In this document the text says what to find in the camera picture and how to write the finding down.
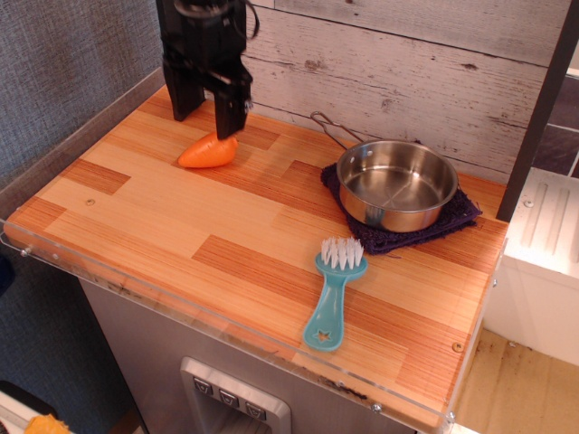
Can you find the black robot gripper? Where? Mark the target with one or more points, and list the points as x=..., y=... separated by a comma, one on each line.
x=214, y=42

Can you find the orange plastic toy carrot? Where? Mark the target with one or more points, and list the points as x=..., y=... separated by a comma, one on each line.
x=209, y=151

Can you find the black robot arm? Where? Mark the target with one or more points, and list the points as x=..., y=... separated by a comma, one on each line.
x=252, y=20

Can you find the small stainless steel pot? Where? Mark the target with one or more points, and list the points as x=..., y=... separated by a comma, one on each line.
x=393, y=185

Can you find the yellow orange fabric object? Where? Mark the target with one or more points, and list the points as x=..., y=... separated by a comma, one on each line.
x=46, y=424

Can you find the teal scrub brush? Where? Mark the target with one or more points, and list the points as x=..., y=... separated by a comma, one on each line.
x=340, y=261

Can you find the clear acrylic edge guard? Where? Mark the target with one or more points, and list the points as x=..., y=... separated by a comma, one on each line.
x=410, y=320

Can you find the grey toy fridge cabinet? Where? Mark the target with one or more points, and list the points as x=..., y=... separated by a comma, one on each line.
x=149, y=347

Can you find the dark purple knitted cloth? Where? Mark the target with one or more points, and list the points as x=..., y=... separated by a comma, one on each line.
x=459, y=213

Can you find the silver dispenser panel with buttons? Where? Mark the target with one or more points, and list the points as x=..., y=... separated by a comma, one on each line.
x=221, y=403

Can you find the white toy sink unit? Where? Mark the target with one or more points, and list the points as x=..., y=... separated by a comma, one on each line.
x=534, y=298

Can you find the dark grey left post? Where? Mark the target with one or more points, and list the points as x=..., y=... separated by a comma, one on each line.
x=171, y=36

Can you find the dark grey post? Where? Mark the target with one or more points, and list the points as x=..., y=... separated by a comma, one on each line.
x=171, y=36
x=561, y=60

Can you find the grey left side rail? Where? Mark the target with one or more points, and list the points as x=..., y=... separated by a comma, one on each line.
x=43, y=171

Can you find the dark grey right post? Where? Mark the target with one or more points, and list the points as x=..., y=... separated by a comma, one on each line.
x=561, y=60

